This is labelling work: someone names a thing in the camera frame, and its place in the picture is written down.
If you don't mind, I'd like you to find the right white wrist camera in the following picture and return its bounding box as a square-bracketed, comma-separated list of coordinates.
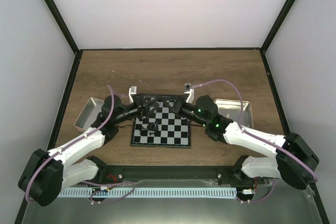
[184, 83, 195, 103]

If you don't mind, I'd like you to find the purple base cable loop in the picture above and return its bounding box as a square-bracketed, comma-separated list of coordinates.
[83, 179, 137, 205]

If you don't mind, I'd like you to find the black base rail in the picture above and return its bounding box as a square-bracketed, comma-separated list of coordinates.
[89, 165, 274, 185]

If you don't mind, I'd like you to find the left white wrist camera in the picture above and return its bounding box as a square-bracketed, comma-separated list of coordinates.
[128, 86, 137, 103]

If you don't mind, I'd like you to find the pink plastic tray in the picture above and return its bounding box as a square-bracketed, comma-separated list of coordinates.
[74, 97, 104, 132]

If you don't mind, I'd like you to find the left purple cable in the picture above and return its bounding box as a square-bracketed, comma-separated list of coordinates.
[25, 84, 124, 203]

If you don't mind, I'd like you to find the black and white chessboard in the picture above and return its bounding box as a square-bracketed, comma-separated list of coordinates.
[130, 95, 191, 148]

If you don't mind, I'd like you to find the black aluminium frame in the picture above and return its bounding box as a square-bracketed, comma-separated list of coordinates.
[13, 0, 331, 224]

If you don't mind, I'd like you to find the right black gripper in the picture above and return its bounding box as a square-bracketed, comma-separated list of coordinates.
[163, 96, 209, 127]

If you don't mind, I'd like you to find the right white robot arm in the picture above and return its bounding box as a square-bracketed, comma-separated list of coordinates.
[168, 95, 319, 190]

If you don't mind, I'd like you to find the light blue cable duct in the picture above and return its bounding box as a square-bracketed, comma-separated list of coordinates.
[58, 187, 237, 199]

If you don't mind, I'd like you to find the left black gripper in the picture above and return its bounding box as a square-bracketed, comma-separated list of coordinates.
[114, 93, 160, 125]

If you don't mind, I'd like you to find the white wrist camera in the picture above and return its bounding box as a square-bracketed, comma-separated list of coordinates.
[184, 83, 195, 103]
[128, 86, 137, 103]

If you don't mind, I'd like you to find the pile of black chess pieces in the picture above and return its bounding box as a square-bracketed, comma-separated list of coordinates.
[140, 122, 160, 136]

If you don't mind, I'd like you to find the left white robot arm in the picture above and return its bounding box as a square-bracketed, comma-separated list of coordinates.
[18, 94, 156, 206]

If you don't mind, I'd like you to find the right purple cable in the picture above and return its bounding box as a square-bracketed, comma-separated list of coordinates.
[191, 79, 318, 204]

